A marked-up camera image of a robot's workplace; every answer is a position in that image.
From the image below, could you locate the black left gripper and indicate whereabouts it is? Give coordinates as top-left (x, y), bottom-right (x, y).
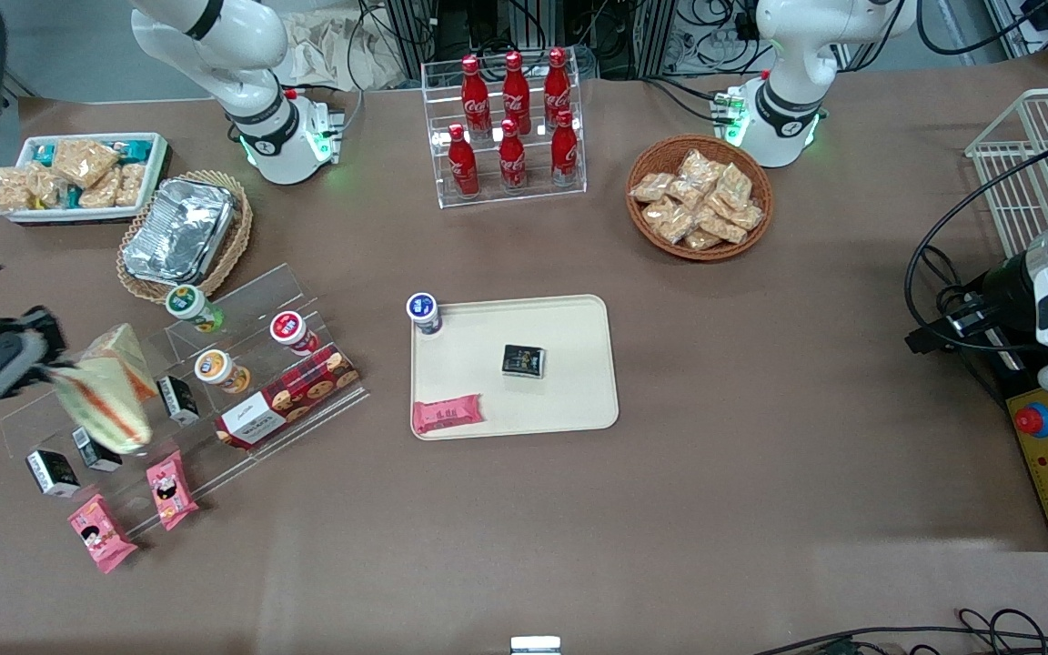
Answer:
top-left (906, 255), bottom-right (1039, 356)

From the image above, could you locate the triangle sandwich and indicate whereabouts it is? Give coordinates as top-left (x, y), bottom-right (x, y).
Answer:
top-left (78, 322), bottom-right (159, 401)
top-left (49, 357), bottom-right (154, 456)

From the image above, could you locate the white rectangular snack tray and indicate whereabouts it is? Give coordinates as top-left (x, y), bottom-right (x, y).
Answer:
top-left (0, 133), bottom-right (170, 225)

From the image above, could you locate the cream plastic tray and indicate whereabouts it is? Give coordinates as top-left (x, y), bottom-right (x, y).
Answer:
top-left (409, 294), bottom-right (620, 442)

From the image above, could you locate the small black snack box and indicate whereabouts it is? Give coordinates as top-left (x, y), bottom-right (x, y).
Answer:
top-left (500, 344), bottom-right (548, 379)
top-left (25, 449), bottom-right (81, 498)
top-left (72, 428), bottom-right (123, 474)
top-left (156, 375), bottom-right (202, 428)

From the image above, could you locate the green-lid yogurt cup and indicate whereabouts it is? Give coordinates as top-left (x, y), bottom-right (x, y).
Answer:
top-left (165, 284), bottom-right (226, 334)

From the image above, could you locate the orange yogurt cup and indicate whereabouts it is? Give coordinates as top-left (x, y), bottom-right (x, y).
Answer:
top-left (194, 348), bottom-right (252, 395)

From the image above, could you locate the aluminium foil container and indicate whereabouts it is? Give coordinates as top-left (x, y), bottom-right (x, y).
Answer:
top-left (123, 178), bottom-right (236, 285)

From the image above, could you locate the pink cartoon snack packet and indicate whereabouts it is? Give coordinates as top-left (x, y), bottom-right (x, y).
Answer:
top-left (145, 450), bottom-right (200, 532)
top-left (66, 494), bottom-right (139, 575)

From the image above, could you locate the oval light wicker basket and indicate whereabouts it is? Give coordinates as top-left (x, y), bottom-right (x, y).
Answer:
top-left (116, 170), bottom-right (254, 304)

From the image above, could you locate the red-lid yogurt cup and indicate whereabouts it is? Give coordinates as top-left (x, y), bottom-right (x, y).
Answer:
top-left (269, 310), bottom-right (320, 357)

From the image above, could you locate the clear acrylic stepped stand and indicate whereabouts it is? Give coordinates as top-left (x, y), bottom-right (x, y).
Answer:
top-left (0, 262), bottom-right (370, 538)

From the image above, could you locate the red plaid cookie box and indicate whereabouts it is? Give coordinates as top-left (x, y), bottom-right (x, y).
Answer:
top-left (215, 344), bottom-right (361, 450)

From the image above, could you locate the round brown wicker basket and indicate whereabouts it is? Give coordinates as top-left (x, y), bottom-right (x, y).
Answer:
top-left (626, 135), bottom-right (774, 263)

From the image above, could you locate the blue-lid yogurt cup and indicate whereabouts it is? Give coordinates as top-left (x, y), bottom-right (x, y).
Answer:
top-left (406, 292), bottom-right (444, 337)

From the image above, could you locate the pink snack bar packet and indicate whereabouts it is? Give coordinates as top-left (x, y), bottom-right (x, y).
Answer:
top-left (411, 394), bottom-right (485, 436)

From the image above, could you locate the white crumpled cloth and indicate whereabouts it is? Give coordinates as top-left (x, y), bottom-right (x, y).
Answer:
top-left (274, 9), bottom-right (425, 92)

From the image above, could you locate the red cola bottle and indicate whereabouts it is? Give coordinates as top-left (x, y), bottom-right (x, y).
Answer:
top-left (460, 55), bottom-right (492, 137)
top-left (502, 50), bottom-right (532, 124)
top-left (448, 124), bottom-right (479, 198)
top-left (551, 109), bottom-right (579, 187)
top-left (499, 118), bottom-right (528, 192)
top-left (544, 47), bottom-right (572, 119)

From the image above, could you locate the clear acrylic bottle rack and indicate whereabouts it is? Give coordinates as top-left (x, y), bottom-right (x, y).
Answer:
top-left (421, 47), bottom-right (588, 210)

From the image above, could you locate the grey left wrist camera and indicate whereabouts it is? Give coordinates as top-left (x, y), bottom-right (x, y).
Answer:
top-left (942, 305), bottom-right (991, 336)

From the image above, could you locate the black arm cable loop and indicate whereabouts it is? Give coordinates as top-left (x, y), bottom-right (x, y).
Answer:
top-left (904, 146), bottom-right (1048, 358)

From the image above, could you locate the white wire basket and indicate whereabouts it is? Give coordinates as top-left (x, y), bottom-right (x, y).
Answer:
top-left (965, 88), bottom-right (1048, 260)

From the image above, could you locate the black cable bundle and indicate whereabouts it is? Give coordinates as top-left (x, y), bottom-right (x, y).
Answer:
top-left (751, 608), bottom-right (1048, 655)

